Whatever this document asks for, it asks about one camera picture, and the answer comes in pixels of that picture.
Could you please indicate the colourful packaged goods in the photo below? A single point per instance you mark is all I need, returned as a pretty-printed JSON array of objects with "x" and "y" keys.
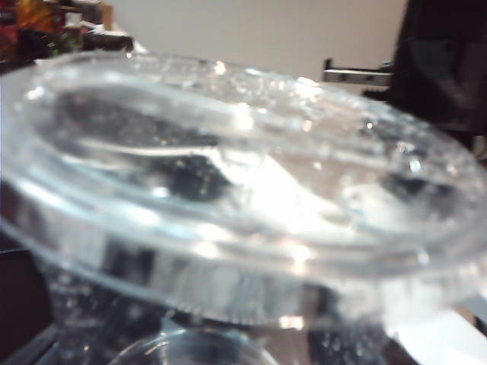
[{"x": 34, "y": 26}]

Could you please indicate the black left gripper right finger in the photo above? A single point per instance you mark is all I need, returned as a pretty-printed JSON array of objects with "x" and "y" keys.
[{"x": 418, "y": 192}]

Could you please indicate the grey metal rail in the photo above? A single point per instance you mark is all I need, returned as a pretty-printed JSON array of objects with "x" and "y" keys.
[{"x": 357, "y": 75}]

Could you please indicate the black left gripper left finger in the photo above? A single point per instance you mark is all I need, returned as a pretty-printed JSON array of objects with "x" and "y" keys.
[{"x": 198, "y": 176}]

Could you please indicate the large black object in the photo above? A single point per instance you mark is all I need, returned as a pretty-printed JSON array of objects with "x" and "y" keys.
[{"x": 441, "y": 57}]

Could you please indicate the clear plastic cup with lid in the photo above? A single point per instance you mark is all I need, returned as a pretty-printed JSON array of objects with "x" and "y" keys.
[{"x": 243, "y": 228}]

